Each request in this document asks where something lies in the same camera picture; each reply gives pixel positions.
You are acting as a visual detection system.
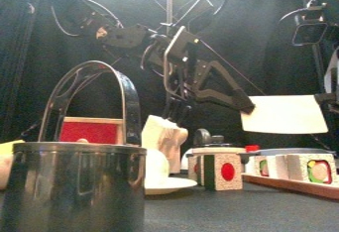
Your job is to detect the sushi piece green red centre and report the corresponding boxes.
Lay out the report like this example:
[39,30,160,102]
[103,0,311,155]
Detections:
[284,153,339,186]

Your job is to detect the white sushi roll segment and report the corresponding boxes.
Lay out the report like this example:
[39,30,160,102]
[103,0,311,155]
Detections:
[264,154,291,180]

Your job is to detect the sushi piece green pink centre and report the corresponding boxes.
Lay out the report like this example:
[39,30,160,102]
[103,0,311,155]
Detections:
[250,155,270,178]

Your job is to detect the grey flat tray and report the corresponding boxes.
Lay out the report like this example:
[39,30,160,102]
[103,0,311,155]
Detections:
[239,147,338,165]

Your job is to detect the red bottle cap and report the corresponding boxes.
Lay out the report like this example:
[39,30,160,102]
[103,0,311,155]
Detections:
[244,144,262,154]

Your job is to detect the red wooden box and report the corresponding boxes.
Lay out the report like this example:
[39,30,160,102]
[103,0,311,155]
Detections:
[59,116,125,145]

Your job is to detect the white saucer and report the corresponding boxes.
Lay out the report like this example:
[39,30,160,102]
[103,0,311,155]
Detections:
[143,175,199,196]

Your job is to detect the wooden cutting board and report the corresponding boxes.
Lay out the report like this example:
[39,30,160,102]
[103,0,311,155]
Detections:
[242,172,339,200]

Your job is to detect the yellow toy food piece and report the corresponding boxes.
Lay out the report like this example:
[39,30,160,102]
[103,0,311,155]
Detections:
[0,139,27,156]

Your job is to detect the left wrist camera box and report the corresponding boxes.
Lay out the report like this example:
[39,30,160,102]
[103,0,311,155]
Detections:
[163,25,202,93]

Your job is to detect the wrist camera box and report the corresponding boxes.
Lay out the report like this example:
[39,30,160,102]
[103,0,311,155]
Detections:
[163,25,202,93]
[290,6,331,48]

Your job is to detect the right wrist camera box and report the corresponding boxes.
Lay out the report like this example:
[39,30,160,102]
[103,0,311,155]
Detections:
[290,6,331,48]

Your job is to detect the vertical metal frame pole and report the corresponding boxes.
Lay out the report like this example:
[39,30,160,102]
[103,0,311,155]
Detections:
[166,0,175,36]

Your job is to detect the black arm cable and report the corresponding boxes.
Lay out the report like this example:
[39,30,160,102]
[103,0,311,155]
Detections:
[49,3,84,38]

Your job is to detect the steel pot with handle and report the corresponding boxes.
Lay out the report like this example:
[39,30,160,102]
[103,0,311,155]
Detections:
[0,59,148,232]

